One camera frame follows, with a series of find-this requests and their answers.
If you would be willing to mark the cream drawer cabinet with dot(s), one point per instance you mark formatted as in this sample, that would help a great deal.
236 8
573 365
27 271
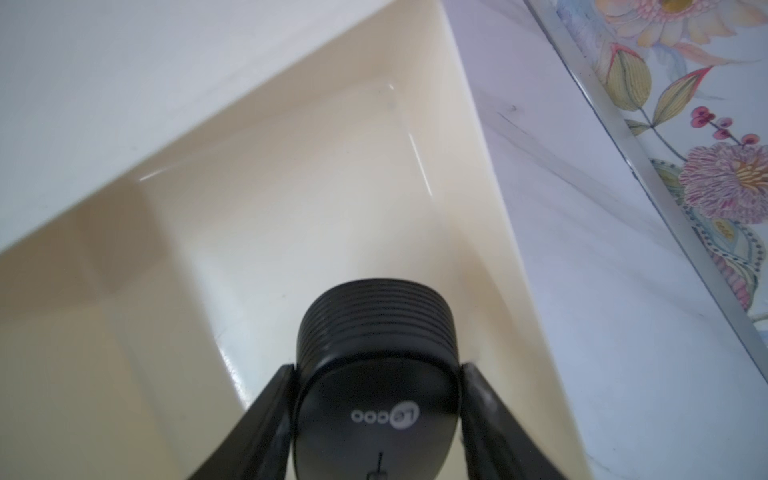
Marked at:
89 89

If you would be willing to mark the black Lecoo mouse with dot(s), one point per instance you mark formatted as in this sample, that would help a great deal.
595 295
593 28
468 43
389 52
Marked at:
378 383

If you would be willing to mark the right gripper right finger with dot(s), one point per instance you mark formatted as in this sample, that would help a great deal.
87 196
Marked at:
496 447

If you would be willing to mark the cream top drawer red knob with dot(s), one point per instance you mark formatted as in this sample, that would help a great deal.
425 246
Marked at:
138 326

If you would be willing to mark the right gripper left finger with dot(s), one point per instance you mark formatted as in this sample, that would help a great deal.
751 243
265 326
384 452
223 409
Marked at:
258 446

